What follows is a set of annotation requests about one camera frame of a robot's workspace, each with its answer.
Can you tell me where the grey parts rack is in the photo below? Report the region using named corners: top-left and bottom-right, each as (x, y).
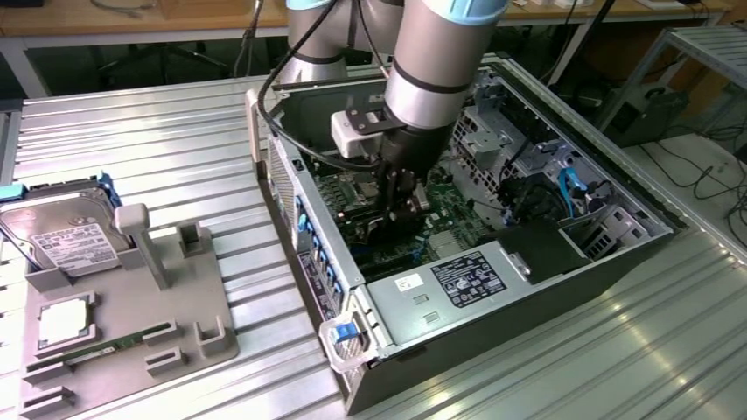
top-left (15, 203), bottom-right (241, 417)

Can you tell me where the silver CPU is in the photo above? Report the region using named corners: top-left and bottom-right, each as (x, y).
top-left (35, 300), bottom-right (96, 343)

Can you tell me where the open black PC case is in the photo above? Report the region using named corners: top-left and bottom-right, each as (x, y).
top-left (244, 52), bottom-right (690, 417)

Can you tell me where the metal disk bay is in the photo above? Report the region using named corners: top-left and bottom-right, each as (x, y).
top-left (556, 201), bottom-right (658, 263)

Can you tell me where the blue disk caddy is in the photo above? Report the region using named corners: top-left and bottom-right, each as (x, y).
top-left (0, 171), bottom-right (125, 215)

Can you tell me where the green motherboard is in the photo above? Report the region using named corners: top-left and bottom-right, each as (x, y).
top-left (312, 164), bottom-right (506, 284)

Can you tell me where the grey metal frame table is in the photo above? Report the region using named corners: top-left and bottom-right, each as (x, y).
top-left (598, 24), bottom-right (747, 148)

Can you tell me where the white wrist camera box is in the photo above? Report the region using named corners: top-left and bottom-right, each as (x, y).
top-left (329, 110), bottom-right (385, 159)

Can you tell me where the black plastic air shroud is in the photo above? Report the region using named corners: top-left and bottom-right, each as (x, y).
top-left (498, 217), bottom-right (592, 286)

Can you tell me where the grey power supply unit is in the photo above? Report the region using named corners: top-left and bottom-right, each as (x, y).
top-left (361, 239), bottom-right (533, 354)

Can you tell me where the black chair base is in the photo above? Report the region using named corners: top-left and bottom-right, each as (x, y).
top-left (96, 41), bottom-right (229, 82)

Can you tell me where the wooden desk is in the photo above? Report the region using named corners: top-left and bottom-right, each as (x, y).
top-left (0, 0), bottom-right (728, 39)

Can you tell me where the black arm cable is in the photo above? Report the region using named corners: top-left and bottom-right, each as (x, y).
top-left (257, 0), bottom-right (388, 172)

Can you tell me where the black wire bundle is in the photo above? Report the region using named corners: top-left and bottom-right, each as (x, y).
top-left (498, 177), bottom-right (568, 225)

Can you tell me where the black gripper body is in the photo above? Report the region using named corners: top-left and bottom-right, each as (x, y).
top-left (377, 123), bottom-right (453, 181)

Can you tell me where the silver hard disk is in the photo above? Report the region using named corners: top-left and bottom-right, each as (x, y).
top-left (0, 191), bottom-right (130, 277)

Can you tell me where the clear case latch blue tab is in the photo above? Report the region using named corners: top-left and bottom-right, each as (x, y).
top-left (318, 320), bottom-right (376, 374)

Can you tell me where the black graphics card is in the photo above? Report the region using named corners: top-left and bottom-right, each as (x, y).
top-left (341, 207), bottom-right (422, 249)

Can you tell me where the grey drive cage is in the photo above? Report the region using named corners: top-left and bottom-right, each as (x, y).
top-left (457, 104), bottom-right (529, 172)

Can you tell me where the black box on floor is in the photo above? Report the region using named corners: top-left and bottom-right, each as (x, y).
top-left (610, 88), bottom-right (690, 149)

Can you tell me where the blue SATA wire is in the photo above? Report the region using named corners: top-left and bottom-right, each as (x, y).
top-left (556, 167), bottom-right (586, 219)

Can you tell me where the black floor cable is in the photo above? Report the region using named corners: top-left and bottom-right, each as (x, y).
top-left (640, 122), bottom-right (747, 220)

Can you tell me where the green RAM stick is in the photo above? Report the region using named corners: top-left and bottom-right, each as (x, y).
top-left (27, 331), bottom-right (160, 365)

